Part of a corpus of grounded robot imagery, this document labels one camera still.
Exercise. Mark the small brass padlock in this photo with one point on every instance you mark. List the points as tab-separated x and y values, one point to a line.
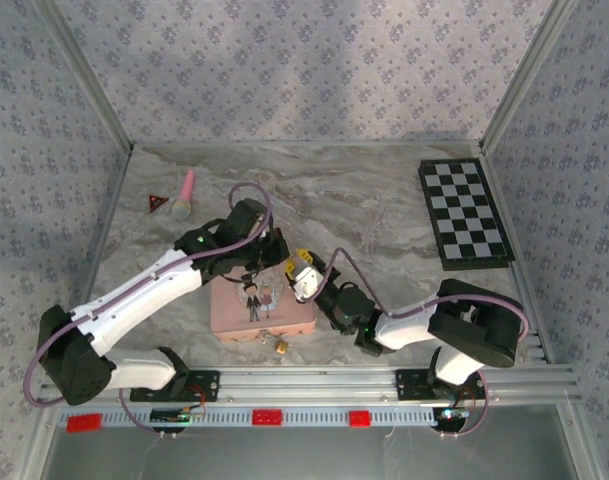
282	347

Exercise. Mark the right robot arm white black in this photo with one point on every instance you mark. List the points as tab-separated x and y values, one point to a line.
474	330

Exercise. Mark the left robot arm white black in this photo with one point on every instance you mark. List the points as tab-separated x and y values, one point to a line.
74	370

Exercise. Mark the pink wedding couple tin box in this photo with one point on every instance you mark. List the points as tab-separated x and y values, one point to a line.
284	320

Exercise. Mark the pink toy microphone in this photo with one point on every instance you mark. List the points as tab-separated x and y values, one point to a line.
186	190

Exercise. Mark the red black triangle piece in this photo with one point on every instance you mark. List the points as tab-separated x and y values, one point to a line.
154	202

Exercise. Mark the small red toy brick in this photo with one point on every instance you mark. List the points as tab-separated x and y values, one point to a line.
360	419

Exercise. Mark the medium red toy brick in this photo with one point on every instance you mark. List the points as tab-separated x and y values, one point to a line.
267	417

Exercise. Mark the black white chessboard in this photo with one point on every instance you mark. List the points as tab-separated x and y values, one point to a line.
464	215

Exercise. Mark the wide red toy brick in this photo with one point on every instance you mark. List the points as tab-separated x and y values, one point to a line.
84	423

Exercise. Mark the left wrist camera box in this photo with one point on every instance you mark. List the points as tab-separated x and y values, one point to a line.
258	226

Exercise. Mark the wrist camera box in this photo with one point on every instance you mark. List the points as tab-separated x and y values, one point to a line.
258	226
309	285

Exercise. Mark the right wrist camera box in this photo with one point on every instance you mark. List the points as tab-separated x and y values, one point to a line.
309	285

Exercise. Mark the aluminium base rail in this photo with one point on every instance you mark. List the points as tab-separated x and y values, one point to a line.
309	382

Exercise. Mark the aluminium side rail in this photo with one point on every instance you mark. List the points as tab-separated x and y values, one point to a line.
504	210
111	200

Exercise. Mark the aluminium frame post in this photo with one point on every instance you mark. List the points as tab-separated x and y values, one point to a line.
86	75
526	75

